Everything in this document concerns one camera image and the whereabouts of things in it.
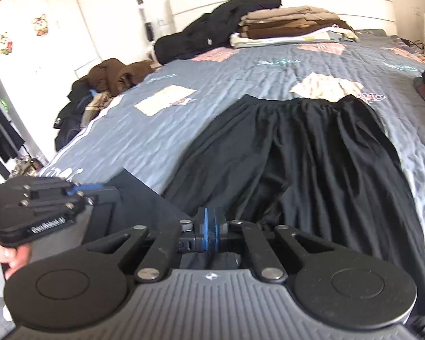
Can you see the plaid scarf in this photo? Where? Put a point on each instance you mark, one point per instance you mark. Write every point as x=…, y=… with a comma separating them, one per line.
x=95, y=104

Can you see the cartoon mouse sticker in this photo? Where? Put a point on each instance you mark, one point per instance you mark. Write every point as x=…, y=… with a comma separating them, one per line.
x=40, y=24
x=5, y=42

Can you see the stack of folded brown clothes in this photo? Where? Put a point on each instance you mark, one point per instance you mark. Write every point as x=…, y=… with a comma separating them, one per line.
x=287, y=24

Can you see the hanging black pants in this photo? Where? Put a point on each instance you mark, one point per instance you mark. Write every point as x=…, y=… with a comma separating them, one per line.
x=3, y=131

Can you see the black pants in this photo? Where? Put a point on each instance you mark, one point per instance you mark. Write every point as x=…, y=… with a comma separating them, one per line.
x=3, y=131
x=322, y=166

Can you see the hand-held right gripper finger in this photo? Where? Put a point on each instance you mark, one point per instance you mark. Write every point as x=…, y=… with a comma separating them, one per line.
x=214, y=233
x=206, y=233

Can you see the black hairbrush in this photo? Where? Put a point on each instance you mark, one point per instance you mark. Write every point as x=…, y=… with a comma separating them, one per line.
x=149, y=32

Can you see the wall hook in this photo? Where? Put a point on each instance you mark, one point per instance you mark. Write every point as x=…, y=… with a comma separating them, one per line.
x=140, y=3

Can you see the person's left hand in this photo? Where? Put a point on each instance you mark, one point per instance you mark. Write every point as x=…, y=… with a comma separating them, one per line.
x=17, y=258

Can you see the black jacket with logo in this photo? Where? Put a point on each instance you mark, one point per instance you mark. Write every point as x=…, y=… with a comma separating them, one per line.
x=71, y=127

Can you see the grey fish print blanket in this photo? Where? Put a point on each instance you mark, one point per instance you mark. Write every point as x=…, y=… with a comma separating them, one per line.
x=198, y=88

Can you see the black puffer jacket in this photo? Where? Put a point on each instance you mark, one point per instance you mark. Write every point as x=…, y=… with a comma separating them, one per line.
x=198, y=35

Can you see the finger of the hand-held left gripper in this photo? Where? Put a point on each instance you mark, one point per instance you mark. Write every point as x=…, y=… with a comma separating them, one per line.
x=88, y=187
x=104, y=198

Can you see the white wall socket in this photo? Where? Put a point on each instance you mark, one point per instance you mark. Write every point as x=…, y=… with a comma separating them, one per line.
x=162, y=21

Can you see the white wardrobe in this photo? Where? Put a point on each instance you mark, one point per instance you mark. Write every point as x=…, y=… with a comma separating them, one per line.
x=39, y=78

